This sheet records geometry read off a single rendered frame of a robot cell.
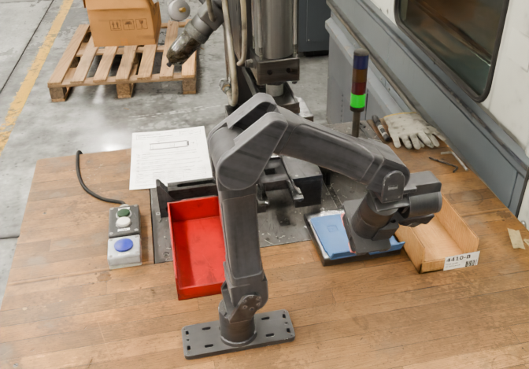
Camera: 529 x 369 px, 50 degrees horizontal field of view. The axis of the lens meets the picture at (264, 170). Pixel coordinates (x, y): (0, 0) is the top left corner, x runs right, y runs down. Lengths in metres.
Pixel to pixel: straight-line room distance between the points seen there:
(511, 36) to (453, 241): 0.56
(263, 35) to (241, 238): 0.45
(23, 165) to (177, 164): 2.06
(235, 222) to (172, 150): 0.77
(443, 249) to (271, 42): 0.57
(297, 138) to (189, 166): 0.76
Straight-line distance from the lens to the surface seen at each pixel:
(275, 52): 1.17
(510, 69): 1.59
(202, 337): 1.07
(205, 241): 1.27
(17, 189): 3.32
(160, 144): 1.65
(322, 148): 0.84
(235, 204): 0.85
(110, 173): 1.56
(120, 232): 1.29
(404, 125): 1.69
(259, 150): 0.79
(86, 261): 1.29
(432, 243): 1.29
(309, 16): 4.42
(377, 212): 0.95
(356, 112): 1.50
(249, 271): 0.93
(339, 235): 1.25
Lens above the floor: 1.72
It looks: 33 degrees down
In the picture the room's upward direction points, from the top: 1 degrees counter-clockwise
